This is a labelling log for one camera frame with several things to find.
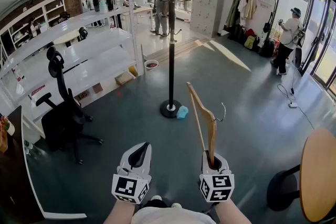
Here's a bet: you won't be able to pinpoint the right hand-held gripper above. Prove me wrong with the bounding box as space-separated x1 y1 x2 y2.
198 151 235 203

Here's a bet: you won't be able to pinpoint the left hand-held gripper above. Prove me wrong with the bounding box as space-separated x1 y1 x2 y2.
111 142 152 205

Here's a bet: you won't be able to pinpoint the wooden hanger with metal hook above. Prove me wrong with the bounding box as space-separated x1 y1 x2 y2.
186 82 227 167

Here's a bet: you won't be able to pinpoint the black coat rack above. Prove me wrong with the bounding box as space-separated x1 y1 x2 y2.
145 0 197 119

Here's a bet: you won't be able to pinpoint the person's left forearm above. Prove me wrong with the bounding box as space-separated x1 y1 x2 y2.
103 200 136 224

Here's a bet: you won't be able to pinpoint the person's right forearm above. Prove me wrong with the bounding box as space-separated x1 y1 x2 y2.
214 199 253 224

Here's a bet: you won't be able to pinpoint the garment rack with clothes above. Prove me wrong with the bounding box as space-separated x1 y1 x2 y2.
224 0 278 58

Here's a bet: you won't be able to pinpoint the light blue cloth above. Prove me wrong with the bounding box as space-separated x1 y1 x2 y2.
176 105 189 120

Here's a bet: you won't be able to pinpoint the person's white shirt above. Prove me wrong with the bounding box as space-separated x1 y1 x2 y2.
131 206 217 224

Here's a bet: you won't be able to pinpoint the flat cardboard box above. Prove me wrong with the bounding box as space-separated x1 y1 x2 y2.
114 71 134 86

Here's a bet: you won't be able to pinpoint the black office chair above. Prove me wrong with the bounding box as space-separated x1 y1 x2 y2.
35 46 104 165

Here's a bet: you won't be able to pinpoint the white bowl with red contents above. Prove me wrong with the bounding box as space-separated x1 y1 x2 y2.
144 59 159 71

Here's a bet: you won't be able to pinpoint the round wooden table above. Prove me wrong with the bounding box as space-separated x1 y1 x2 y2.
299 127 336 223

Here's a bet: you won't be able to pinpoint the wooden steps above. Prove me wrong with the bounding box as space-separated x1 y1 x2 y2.
146 37 211 63

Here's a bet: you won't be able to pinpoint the dark desk with white edge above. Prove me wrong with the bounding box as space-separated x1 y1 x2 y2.
0 106 87 222

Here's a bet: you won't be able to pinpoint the yellow backpack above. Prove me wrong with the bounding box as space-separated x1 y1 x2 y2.
244 35 257 50

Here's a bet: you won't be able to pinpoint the white metal shelving unit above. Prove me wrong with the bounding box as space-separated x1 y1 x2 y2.
0 0 145 124

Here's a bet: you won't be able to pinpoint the grey locker cabinet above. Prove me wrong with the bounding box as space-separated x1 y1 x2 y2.
189 0 227 39

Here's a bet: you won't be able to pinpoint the white cable with adapter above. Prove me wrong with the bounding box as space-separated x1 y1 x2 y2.
277 65 316 130

